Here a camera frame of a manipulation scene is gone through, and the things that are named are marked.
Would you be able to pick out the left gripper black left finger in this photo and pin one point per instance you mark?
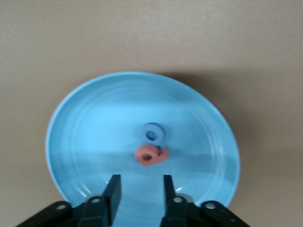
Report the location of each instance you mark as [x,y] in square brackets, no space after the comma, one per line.
[113,194]

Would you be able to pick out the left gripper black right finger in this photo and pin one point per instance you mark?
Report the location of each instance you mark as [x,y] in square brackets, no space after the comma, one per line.
[170,196]

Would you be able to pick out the pink foam letter p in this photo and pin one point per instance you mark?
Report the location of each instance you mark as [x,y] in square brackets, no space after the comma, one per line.
[163,154]

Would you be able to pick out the blue foam letter o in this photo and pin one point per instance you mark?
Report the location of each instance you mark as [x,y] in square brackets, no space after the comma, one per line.
[158,132]

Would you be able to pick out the blue plate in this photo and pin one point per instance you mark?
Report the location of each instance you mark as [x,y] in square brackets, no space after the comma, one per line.
[94,130]

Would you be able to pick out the brown table cover sheet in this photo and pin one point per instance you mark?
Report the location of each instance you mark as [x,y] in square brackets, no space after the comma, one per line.
[71,35]

